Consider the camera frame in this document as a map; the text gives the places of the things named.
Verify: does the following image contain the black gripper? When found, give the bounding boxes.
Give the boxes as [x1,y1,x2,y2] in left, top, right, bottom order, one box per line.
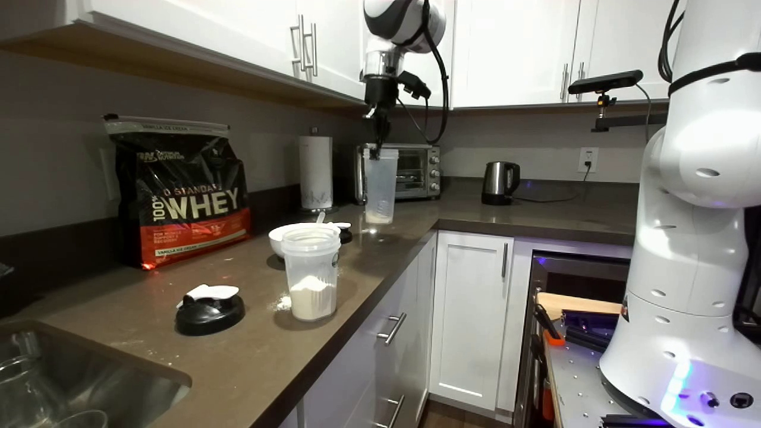
[361,48,402,161]

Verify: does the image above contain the clear plastic shaker bottle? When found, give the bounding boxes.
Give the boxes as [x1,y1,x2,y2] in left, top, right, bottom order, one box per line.
[361,148,402,229]

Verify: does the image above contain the silver toaster oven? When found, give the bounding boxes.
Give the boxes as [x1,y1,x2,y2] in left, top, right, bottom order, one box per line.
[351,140,445,204]

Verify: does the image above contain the white paper towel roll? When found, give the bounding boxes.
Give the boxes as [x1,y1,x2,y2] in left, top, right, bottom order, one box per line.
[298,133,334,215]

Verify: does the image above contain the silver electric kettle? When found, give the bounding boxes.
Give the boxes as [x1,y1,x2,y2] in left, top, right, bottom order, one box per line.
[479,159,522,206]

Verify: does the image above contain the clear cup with white powder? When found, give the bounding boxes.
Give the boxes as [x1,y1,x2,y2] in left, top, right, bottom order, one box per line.
[281,229,343,324]

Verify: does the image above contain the white lower cabinet door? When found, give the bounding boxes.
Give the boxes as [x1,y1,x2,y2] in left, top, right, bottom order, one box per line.
[425,229,519,413]

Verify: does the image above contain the black red whey protein bag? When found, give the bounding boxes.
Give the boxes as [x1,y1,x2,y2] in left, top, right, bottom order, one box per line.
[110,131,257,274]

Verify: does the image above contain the white scoop on lid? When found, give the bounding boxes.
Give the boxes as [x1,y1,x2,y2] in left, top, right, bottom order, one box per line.
[183,282,243,305]

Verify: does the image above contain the black round shaker lid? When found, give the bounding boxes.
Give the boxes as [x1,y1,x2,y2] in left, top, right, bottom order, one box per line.
[173,288,248,338]

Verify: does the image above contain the wooden board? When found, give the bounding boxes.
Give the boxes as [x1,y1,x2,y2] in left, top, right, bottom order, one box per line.
[534,291,625,324]

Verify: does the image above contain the orange small object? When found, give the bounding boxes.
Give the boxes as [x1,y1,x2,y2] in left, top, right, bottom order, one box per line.
[539,325,570,351]

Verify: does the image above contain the stainless steel sink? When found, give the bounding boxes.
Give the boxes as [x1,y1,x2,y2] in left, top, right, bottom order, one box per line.
[0,318,194,428]

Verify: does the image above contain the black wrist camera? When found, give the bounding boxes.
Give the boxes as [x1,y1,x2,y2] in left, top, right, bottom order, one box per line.
[396,70,435,104]

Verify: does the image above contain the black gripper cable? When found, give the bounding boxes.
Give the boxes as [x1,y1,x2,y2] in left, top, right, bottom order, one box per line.
[394,0,454,149]

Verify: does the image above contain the silver drawer handle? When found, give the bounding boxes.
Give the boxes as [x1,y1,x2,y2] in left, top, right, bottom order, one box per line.
[371,393,405,428]
[372,311,408,348]

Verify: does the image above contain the white wall outlet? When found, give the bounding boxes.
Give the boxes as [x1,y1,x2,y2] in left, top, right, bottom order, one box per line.
[578,146,601,173]

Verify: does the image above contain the black camera stand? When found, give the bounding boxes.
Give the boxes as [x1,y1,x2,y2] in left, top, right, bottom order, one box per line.
[589,91,660,136]

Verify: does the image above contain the black bar camera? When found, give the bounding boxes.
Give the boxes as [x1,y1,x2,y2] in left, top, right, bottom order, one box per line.
[565,66,646,97]

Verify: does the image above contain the black cable on arm base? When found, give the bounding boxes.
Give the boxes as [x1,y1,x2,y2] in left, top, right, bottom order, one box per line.
[654,0,761,99]

